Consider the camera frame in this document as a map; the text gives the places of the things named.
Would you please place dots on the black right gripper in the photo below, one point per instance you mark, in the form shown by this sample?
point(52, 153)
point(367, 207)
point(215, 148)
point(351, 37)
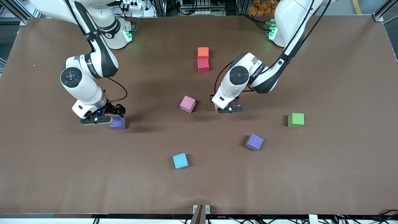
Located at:
point(113, 109)

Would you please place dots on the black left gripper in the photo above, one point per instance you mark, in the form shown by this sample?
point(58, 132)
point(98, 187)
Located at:
point(237, 97)

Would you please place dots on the purple foam block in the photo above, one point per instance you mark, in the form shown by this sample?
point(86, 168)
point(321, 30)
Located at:
point(254, 142)
point(118, 125)

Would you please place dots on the red foam block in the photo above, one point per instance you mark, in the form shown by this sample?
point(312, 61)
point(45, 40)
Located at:
point(203, 66)

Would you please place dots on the orange foam block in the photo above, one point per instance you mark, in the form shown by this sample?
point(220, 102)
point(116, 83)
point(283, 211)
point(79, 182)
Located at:
point(203, 52)

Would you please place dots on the white Franka left robot arm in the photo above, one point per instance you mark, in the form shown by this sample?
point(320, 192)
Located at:
point(264, 77)

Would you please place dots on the white Franka right robot arm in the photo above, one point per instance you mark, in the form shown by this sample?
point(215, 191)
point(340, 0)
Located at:
point(93, 62)

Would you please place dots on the green foam block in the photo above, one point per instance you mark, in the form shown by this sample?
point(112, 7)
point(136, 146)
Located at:
point(296, 120)

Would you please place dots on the brown table cover sheet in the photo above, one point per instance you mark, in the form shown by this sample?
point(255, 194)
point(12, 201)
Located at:
point(93, 186)

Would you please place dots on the light blue foam block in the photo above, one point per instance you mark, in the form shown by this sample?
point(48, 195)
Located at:
point(180, 160)

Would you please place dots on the bag of orange items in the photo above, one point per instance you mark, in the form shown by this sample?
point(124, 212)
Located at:
point(258, 7)

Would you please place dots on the white power strip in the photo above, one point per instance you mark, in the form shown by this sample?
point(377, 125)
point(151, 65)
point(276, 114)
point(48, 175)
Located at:
point(133, 4)

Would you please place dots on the small white box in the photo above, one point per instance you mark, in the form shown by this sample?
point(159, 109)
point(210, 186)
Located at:
point(313, 219)

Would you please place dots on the small metal bracket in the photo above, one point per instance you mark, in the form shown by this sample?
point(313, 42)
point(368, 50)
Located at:
point(195, 209)

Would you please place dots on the brown camera post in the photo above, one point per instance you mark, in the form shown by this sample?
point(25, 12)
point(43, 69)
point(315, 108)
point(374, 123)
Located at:
point(199, 217)

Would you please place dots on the aluminium frame profile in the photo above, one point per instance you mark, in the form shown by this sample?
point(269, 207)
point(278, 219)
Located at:
point(25, 21)
point(378, 17)

